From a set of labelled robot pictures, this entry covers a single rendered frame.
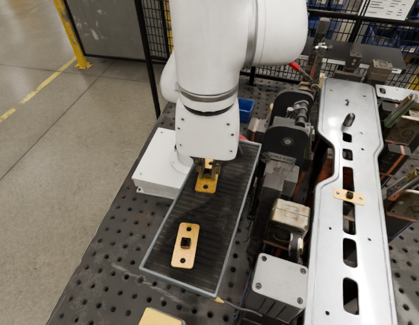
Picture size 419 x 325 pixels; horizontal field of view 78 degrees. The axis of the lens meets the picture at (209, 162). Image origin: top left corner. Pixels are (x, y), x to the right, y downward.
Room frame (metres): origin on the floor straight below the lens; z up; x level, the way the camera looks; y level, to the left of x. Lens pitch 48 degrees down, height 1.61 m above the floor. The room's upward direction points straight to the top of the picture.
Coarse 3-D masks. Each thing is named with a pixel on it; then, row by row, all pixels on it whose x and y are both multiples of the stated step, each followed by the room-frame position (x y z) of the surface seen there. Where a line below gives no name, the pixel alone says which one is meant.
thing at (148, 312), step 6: (144, 312) 0.09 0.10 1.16; (150, 312) 0.09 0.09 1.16; (156, 312) 0.09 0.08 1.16; (144, 318) 0.08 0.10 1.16; (150, 318) 0.08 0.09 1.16; (156, 318) 0.08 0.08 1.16; (162, 318) 0.08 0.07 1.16; (168, 318) 0.08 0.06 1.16; (144, 324) 0.08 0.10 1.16; (150, 324) 0.08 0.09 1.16; (156, 324) 0.08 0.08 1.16; (162, 324) 0.08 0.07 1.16; (168, 324) 0.08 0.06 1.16; (174, 324) 0.08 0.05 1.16; (180, 324) 0.08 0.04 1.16
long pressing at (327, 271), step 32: (320, 96) 0.91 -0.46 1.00; (352, 96) 0.91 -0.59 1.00; (320, 128) 0.71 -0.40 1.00; (352, 128) 0.71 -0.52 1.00; (320, 192) 0.43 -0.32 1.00; (320, 224) 0.33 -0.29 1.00; (384, 224) 0.33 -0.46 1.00; (320, 256) 0.24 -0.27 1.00; (384, 256) 0.24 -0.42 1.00; (320, 288) 0.17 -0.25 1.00; (384, 288) 0.17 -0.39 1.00; (320, 320) 0.11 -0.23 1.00; (352, 320) 0.11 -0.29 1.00; (384, 320) 0.11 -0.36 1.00
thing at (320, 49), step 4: (320, 44) 0.91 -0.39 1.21; (324, 44) 0.92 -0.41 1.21; (316, 48) 0.91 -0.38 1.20; (320, 48) 0.89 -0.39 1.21; (324, 48) 0.89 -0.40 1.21; (328, 48) 0.90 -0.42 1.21; (332, 48) 0.89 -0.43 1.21; (320, 52) 0.89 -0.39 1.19; (316, 56) 0.90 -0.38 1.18; (320, 56) 0.89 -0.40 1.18; (316, 60) 0.89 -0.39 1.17; (320, 60) 0.89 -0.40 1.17; (316, 64) 0.89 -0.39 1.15; (320, 64) 0.89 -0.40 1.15; (316, 68) 0.89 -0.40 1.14; (320, 68) 0.89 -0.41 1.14; (316, 72) 0.89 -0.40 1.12; (316, 76) 0.89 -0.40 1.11; (316, 80) 0.89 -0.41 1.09
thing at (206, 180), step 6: (210, 168) 0.33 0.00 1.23; (204, 174) 0.31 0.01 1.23; (210, 174) 0.31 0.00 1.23; (216, 174) 0.32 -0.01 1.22; (198, 180) 0.31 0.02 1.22; (204, 180) 0.31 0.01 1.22; (210, 180) 0.31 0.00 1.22; (216, 180) 0.31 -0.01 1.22; (198, 186) 0.29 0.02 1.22; (210, 186) 0.29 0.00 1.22; (204, 192) 0.28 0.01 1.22; (210, 192) 0.28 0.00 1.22
